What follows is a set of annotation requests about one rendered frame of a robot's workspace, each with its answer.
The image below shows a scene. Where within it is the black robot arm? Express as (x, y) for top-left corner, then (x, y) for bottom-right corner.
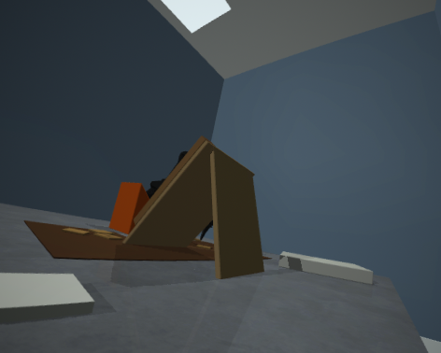
(146, 151), (188, 199)

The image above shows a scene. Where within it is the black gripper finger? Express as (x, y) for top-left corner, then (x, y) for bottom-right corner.
(200, 226), (212, 240)

